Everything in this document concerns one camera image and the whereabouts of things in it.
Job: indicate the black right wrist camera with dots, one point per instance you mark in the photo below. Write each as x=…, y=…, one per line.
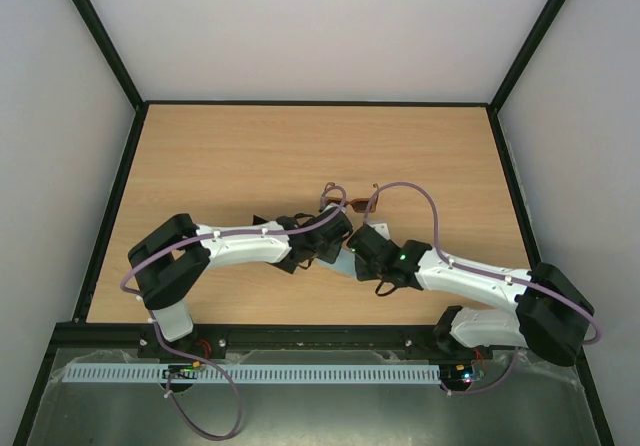
x=370, y=245

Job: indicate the brown translucent sunglasses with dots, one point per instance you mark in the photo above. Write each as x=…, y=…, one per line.
x=358, y=205

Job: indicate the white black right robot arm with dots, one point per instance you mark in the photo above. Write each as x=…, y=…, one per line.
x=539, y=309

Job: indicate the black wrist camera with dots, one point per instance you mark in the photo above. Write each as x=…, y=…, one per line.
x=370, y=245
x=333, y=233

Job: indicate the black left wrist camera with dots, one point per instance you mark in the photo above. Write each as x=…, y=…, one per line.
x=333, y=233

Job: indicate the light blue slotted cable duct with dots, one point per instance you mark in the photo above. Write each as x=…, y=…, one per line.
x=254, y=374

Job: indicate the black enclosure frame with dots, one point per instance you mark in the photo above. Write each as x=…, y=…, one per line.
x=250, y=107

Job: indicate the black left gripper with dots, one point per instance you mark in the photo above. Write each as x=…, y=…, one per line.
x=329, y=257

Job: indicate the light blue cleaning cloth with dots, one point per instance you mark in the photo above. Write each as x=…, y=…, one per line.
x=346, y=262

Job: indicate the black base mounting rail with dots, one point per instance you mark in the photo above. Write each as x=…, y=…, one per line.
x=217, y=341

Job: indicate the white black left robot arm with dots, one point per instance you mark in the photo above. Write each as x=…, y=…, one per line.
x=167, y=263

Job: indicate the black glasses case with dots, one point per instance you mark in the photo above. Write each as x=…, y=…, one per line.
x=286, y=253

